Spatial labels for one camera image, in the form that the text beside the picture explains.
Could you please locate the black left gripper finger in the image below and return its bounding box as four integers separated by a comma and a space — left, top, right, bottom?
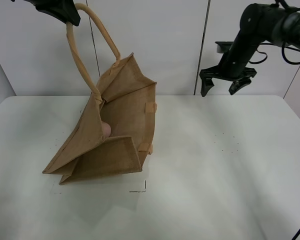
27, 0, 80, 27

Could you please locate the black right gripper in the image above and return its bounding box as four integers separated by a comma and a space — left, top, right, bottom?
199, 44, 257, 98

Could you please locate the brown linen tote bag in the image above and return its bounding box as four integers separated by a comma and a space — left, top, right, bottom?
43, 3, 157, 185

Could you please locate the pink peach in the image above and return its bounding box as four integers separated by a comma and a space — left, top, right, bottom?
101, 121, 112, 138

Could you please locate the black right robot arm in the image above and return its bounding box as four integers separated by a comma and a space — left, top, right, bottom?
199, 0, 300, 97

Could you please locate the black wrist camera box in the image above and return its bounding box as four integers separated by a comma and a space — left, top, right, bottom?
215, 41, 233, 54

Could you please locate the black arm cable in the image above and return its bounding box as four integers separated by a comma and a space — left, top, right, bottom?
254, 39, 300, 66

